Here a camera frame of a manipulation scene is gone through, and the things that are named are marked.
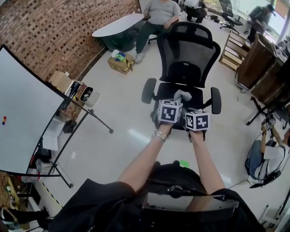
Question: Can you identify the cardboard box with striped tape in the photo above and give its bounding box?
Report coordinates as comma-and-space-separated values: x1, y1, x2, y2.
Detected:
107, 53, 135, 75

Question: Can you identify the black mesh chair backrest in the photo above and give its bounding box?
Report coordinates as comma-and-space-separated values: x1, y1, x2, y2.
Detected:
156, 21, 222, 88

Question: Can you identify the person's left forearm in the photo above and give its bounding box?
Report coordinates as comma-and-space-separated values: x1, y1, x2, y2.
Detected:
117, 123, 173, 193

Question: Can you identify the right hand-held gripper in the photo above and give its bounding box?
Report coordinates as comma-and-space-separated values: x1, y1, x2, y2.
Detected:
185, 109, 211, 143

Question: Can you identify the whiteboard on black stand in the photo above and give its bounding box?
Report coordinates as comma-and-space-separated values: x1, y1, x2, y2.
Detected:
0, 44, 114, 189

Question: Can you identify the clear plastic container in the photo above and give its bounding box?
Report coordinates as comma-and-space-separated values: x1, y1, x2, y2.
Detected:
35, 158, 52, 174

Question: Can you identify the brown wooden cabinet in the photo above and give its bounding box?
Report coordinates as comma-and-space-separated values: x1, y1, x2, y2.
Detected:
235, 33, 290, 106

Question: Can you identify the small white trash bin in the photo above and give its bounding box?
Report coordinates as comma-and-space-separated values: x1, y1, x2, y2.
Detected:
79, 87, 100, 107

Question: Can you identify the yellow black floor tape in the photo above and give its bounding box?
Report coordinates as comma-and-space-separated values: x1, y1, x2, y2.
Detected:
43, 183, 63, 208

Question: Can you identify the black chair seat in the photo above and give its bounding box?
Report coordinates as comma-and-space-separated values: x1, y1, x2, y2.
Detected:
154, 82, 204, 131

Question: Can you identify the person's right forearm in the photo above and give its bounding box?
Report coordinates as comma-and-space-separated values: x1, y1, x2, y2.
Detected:
189, 130, 226, 195

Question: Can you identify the cluttered wooden shelf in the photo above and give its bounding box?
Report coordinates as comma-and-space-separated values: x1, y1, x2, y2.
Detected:
0, 171, 21, 209

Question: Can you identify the black chest-mounted rig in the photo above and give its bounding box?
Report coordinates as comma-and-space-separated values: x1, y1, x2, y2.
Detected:
141, 184, 240, 218

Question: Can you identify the white oval table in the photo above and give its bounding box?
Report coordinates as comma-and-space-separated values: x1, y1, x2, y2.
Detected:
92, 13, 145, 53

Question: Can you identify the grey cloth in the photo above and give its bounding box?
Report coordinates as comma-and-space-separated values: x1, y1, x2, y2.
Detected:
173, 89, 193, 102

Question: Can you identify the black printed box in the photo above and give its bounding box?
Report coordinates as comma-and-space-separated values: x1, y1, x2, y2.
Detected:
64, 81, 82, 100

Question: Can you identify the black folding stand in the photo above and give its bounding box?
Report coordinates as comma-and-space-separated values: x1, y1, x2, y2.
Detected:
246, 96, 290, 130

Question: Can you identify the person's black clothed torso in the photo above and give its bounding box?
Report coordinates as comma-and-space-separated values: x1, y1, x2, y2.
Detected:
48, 160, 266, 232

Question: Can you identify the low wooden shelf rack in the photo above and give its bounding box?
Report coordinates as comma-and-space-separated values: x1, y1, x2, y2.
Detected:
218, 29, 251, 72

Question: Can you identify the black chair armrest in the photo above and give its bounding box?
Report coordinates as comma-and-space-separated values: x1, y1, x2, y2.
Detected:
141, 77, 157, 105
210, 87, 222, 115

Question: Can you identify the small black bag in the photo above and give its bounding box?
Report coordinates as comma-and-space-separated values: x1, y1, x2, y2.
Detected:
63, 119, 77, 134

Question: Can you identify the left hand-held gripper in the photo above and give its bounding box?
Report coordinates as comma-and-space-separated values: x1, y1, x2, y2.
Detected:
150, 99, 184, 125

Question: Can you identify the brown patterned cardboard box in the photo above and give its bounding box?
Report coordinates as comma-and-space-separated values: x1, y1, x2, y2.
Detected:
58, 86, 88, 121

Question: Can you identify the silver wristwatch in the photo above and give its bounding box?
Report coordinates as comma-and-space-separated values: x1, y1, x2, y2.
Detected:
151, 129, 168, 142

